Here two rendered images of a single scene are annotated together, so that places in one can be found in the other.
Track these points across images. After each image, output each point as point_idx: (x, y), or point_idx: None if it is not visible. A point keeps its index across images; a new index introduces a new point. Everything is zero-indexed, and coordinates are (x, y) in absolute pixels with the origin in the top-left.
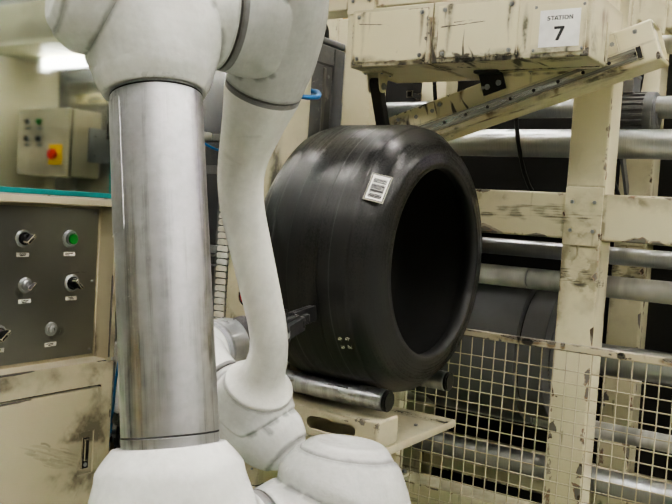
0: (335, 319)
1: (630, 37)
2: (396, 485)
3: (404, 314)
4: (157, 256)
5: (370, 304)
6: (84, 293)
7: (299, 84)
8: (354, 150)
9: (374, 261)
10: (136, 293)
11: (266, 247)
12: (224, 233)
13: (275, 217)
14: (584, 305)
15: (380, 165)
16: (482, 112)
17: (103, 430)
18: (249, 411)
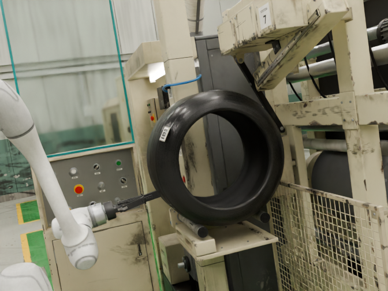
0: (163, 196)
1: (314, 4)
2: (17, 285)
3: (262, 179)
4: None
5: (171, 189)
6: (130, 183)
7: (14, 128)
8: (167, 114)
9: (166, 168)
10: None
11: (48, 184)
12: None
13: (147, 150)
14: (358, 165)
15: (169, 121)
16: (276, 64)
17: (147, 239)
18: (64, 246)
